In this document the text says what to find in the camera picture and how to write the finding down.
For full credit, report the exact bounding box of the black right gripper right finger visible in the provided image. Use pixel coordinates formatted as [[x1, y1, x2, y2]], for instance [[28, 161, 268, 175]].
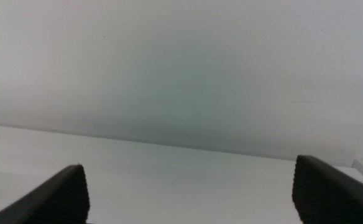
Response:
[[291, 154, 363, 224]]

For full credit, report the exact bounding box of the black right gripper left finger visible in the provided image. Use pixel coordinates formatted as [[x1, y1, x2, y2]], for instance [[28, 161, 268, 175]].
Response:
[[0, 164, 91, 224]]

